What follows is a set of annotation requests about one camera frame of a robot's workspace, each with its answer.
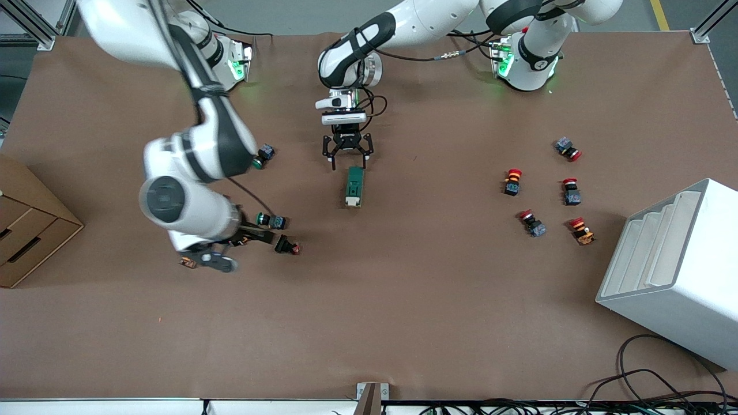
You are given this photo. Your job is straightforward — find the tangled black cable bundle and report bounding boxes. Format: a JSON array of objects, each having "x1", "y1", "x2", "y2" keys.
[{"x1": 398, "y1": 398, "x2": 738, "y2": 415}]

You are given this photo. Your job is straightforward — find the brown cardboard box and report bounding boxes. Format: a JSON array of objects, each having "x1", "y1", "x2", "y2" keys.
[{"x1": 0, "y1": 154, "x2": 85, "y2": 289}]

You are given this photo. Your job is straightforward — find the aluminium frame strut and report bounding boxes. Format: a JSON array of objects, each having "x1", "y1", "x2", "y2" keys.
[
  {"x1": 690, "y1": 0, "x2": 738, "y2": 45},
  {"x1": 0, "y1": 0, "x2": 78, "y2": 51}
]

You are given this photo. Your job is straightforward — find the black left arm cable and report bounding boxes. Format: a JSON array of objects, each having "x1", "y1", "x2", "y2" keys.
[{"x1": 352, "y1": 32, "x2": 503, "y2": 139}]

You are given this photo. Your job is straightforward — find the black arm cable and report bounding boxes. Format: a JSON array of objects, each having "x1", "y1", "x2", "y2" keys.
[
  {"x1": 352, "y1": 32, "x2": 503, "y2": 139},
  {"x1": 147, "y1": 0, "x2": 277, "y2": 218}
]

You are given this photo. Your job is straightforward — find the white stepped storage bin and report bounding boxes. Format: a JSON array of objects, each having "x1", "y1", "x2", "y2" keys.
[{"x1": 596, "y1": 178, "x2": 738, "y2": 371}]

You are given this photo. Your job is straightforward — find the green load switch white handle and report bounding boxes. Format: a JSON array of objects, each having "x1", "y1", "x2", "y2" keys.
[{"x1": 344, "y1": 166, "x2": 366, "y2": 209}]

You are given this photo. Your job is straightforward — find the aluminium profile post with bracket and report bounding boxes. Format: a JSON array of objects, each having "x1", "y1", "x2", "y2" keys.
[{"x1": 356, "y1": 382, "x2": 390, "y2": 415}]

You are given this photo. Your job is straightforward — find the brown table mat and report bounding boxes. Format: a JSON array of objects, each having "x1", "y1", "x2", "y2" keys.
[{"x1": 0, "y1": 29, "x2": 738, "y2": 402}]

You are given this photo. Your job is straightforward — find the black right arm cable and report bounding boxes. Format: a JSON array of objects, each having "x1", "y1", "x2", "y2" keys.
[{"x1": 147, "y1": 0, "x2": 277, "y2": 218}]

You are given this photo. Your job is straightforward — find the red button orange block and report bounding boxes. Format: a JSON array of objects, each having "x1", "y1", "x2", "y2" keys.
[{"x1": 569, "y1": 217, "x2": 596, "y2": 246}]

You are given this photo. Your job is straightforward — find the black looping cable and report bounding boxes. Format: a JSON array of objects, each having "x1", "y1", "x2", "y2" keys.
[{"x1": 577, "y1": 333, "x2": 730, "y2": 413}]

